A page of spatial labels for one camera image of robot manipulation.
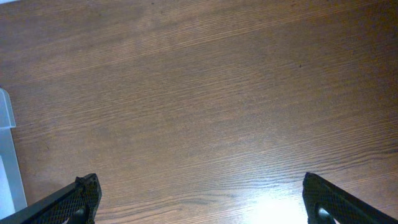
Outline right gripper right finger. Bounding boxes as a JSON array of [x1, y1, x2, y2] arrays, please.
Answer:
[[302, 172, 397, 224]]

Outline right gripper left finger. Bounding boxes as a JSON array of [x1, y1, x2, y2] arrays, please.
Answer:
[[1, 173, 102, 224]]

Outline clear plastic storage bin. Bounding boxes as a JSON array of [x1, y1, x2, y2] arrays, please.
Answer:
[[1, 89, 27, 219]]

